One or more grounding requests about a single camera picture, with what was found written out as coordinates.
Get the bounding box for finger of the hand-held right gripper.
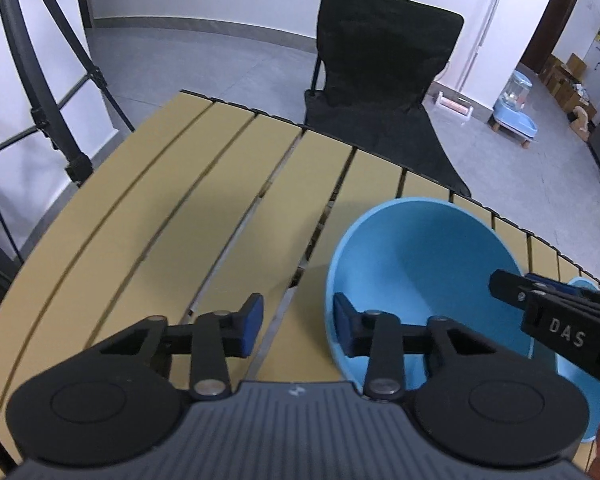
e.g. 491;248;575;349
525;273;600;311
488;269;532;311

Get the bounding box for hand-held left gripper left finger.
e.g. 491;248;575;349
92;293;265;401

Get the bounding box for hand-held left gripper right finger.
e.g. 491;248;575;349
333;293;523;398

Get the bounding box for large deep blue bowl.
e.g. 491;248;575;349
554;277;600;442

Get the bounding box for brown cardboard cat scratcher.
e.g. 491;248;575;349
569;104;597;134

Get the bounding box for blue pet water feeder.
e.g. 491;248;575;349
490;70;539;150

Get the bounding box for open cardboard boxes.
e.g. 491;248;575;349
539;52;597;112

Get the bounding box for black folding chair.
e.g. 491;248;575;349
302;0;473;199

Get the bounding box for dark brown door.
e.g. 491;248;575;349
520;0;589;69

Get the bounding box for white mop handle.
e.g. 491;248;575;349
457;0;512;94

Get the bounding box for black camera tripod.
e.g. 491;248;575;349
0;0;137;471

